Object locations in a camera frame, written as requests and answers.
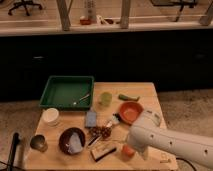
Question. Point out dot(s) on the dark brown bowl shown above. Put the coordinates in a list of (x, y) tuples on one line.
[(65, 137)]

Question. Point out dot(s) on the green plastic cup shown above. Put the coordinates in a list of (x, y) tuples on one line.
[(105, 99)]

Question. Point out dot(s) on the black white eraser block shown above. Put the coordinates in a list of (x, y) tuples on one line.
[(102, 150)]

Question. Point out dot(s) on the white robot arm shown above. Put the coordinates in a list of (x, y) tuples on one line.
[(146, 131)]

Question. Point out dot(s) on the white paper cup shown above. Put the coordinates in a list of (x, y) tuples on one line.
[(50, 116)]

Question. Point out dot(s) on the orange bowl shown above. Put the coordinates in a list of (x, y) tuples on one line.
[(129, 111)]

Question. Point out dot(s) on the bunch of dark grapes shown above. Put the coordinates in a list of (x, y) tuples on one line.
[(102, 131)]

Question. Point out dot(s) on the black office chair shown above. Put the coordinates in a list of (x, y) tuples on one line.
[(25, 4)]

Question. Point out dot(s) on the silver marker pen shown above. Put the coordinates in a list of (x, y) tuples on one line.
[(93, 141)]

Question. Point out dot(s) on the grey metal cup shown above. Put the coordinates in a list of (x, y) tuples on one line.
[(39, 143)]

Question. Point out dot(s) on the orange apple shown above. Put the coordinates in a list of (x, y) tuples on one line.
[(127, 151)]

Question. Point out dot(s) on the red dish on shelf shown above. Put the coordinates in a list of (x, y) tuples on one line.
[(84, 21)]

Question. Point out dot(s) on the black pole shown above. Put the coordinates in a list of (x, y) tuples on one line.
[(15, 141)]

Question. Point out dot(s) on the blue white cloth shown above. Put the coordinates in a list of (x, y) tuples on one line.
[(74, 144)]

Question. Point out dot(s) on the green cucumber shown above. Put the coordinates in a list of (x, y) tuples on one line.
[(127, 98)]

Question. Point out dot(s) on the metal spoon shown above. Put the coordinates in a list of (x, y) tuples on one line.
[(82, 98)]

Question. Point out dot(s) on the small brush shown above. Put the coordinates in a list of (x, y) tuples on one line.
[(114, 120)]

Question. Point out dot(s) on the green plastic tray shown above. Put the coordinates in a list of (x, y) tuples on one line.
[(61, 91)]

